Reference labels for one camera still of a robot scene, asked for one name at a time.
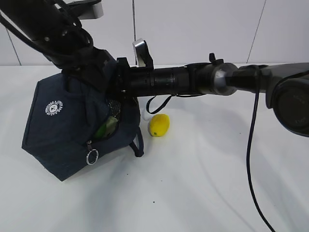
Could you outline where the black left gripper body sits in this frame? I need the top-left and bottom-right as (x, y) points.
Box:
(48, 47), (116, 93)

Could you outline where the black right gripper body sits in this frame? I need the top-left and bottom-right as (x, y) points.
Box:
(106, 58), (191, 100)

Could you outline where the yellow lemon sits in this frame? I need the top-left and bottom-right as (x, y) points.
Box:
(149, 114), (170, 137)

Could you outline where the green cucumber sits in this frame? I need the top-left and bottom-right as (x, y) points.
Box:
(94, 123), (115, 139)

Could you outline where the navy blue lunch bag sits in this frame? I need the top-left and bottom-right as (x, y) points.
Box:
(22, 73), (144, 181)

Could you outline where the glass container green lid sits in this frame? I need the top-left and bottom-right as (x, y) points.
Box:
(105, 116), (119, 134)

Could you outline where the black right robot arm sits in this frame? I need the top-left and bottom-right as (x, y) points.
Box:
(108, 54), (309, 137)

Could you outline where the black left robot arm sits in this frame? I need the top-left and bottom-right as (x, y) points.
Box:
(0, 0), (115, 92)

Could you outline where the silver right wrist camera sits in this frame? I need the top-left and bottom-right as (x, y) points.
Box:
(133, 38), (154, 69)

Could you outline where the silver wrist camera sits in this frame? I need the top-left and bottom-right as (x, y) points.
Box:
(133, 38), (154, 69)
(67, 0), (104, 20)

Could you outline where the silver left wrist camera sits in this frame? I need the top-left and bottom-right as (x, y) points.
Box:
(67, 0), (104, 20)

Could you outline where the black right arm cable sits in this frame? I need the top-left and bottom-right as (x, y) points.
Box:
(146, 72), (277, 232)

